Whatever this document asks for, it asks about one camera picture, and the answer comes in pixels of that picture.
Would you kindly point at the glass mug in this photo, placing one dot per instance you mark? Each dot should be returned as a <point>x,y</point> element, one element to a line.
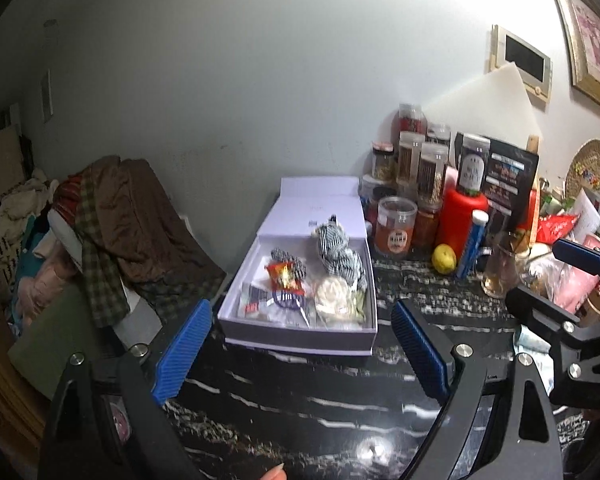
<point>506,257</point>

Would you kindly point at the red thermos bottle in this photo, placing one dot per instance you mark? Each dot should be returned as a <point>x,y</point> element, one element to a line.
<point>456,217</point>

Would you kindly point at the dark label tall jar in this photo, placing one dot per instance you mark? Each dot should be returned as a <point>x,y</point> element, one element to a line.
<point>474,155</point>

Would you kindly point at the black white striped cloth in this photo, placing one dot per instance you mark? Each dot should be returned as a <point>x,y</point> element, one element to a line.
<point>336,255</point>

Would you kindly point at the amber honey jar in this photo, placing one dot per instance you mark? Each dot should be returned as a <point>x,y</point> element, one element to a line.
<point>426,227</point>

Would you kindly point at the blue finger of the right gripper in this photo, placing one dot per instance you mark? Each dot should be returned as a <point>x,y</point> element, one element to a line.
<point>581,257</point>

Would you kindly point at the wall intercom panel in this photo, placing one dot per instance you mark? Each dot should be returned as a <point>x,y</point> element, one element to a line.
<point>535,67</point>

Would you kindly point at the green plaid cloth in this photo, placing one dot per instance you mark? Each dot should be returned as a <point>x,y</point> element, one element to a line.
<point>103,284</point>

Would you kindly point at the clear jar with grains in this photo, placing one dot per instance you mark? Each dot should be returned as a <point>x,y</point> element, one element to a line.
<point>431,173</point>

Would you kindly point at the orange label clear jar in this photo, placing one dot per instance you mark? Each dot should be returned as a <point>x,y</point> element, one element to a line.
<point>394,228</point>

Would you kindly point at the black stand-up pouch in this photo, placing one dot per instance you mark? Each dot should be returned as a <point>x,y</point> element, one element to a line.
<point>507,183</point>

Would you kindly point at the white flower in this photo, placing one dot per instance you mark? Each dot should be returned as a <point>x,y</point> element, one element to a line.
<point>337,303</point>

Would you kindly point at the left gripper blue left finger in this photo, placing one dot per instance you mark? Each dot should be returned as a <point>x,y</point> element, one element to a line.
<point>174,350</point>

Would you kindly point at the woven straw plate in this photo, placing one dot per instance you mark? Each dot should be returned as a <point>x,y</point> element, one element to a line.
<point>584,170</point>

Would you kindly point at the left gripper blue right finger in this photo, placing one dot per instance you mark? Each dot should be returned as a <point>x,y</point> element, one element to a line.
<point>426,348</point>

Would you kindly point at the small red candy packet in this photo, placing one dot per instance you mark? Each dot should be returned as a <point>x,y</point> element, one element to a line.
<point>284,277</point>

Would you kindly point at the yellow lemon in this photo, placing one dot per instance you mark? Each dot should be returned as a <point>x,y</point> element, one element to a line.
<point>444,260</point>

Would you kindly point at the pink plastic cup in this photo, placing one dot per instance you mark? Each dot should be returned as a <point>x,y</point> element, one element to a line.
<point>573,287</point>

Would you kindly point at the person's left hand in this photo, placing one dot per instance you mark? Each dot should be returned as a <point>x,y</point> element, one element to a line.
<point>276,473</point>

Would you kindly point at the brown blanket pile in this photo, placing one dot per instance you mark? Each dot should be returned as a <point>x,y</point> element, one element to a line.
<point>143,235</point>

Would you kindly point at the white foam board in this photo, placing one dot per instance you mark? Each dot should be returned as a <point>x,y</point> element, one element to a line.
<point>495,105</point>

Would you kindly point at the blue white tablet tube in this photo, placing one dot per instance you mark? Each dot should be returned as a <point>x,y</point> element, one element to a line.
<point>479,220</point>

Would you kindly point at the small gold lid jar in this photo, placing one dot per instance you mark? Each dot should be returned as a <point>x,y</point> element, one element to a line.
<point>383,161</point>

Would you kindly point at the white open gift box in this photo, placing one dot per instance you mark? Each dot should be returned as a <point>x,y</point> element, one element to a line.
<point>286,234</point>

